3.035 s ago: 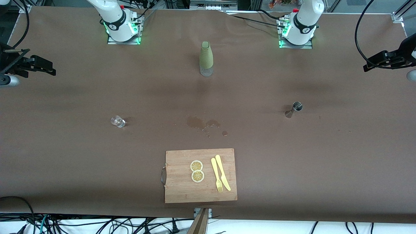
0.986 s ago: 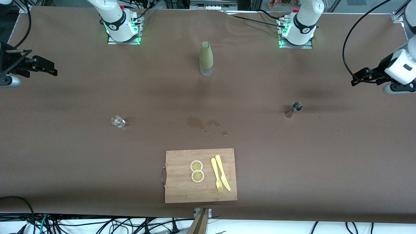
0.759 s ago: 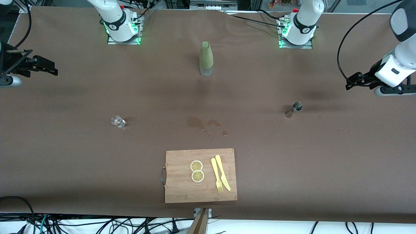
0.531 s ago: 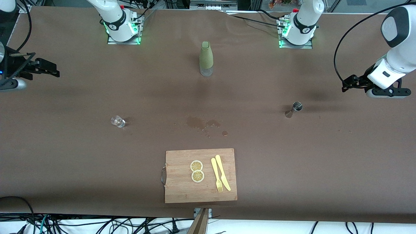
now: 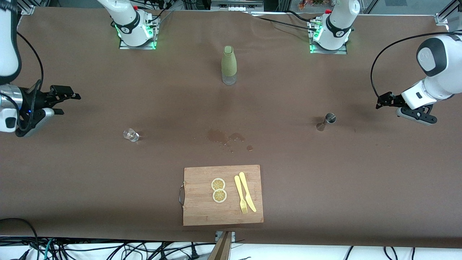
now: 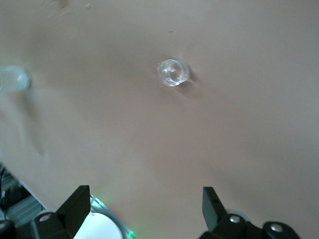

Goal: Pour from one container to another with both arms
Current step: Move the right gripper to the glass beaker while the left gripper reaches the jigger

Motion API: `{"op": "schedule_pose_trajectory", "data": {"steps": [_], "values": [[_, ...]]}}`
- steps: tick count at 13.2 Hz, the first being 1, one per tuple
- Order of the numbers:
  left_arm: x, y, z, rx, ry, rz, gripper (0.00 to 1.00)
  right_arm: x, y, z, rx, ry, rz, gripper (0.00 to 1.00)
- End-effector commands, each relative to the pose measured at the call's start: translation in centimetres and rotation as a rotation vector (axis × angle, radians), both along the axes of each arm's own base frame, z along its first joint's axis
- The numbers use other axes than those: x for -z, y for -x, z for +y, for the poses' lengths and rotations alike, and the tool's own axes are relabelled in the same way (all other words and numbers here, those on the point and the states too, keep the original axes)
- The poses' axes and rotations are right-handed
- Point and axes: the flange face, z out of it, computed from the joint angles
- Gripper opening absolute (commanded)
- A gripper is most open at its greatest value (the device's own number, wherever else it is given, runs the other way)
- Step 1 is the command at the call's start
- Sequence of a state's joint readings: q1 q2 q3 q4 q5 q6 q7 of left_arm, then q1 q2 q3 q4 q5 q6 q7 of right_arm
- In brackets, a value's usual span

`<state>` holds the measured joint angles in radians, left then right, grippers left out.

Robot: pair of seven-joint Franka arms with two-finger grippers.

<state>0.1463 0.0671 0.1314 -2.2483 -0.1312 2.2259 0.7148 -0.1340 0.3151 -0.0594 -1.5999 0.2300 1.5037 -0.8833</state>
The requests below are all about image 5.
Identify yellow plastic fork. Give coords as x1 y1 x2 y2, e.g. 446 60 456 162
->
234 175 248 214

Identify yellow plastic knife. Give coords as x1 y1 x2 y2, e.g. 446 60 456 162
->
239 172 257 213

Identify teal floor cable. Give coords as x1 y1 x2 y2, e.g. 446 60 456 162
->
43 238 55 260

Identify steel jigger shaker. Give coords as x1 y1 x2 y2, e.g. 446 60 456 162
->
316 113 337 131

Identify wooden post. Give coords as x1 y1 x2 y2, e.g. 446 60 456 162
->
208 231 233 260

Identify orange plastic items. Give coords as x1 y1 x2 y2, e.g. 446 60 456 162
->
298 0 333 10

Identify green sleeved glass bottle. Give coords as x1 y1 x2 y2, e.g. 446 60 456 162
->
221 45 238 86

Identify grey power strip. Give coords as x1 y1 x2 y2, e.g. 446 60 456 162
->
211 0 264 11

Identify thick black floor cable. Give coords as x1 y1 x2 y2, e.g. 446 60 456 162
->
0 218 39 260

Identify wooden cutting board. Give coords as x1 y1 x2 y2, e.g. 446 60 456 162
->
179 165 264 226

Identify brown paper table cover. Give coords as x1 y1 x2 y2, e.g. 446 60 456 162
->
0 6 462 250

